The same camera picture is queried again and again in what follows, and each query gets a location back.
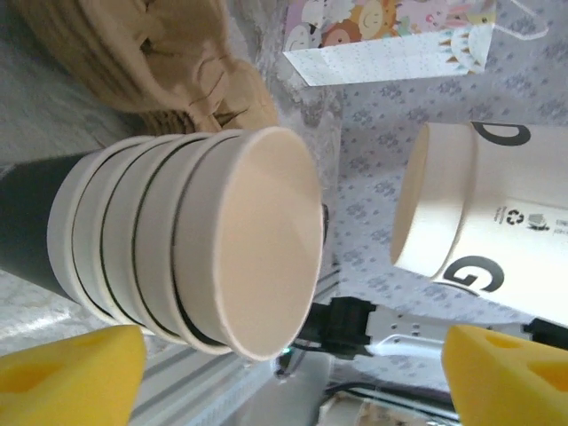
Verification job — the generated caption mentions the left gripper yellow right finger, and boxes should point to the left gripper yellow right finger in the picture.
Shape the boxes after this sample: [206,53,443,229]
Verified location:
[445,324,568,426]

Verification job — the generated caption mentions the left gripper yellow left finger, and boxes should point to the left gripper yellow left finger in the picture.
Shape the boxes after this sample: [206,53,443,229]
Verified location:
[0,325,146,426]

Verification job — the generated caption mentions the animal print paper gift bag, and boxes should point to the animal print paper gift bag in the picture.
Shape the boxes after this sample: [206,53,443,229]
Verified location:
[281,0,551,89]

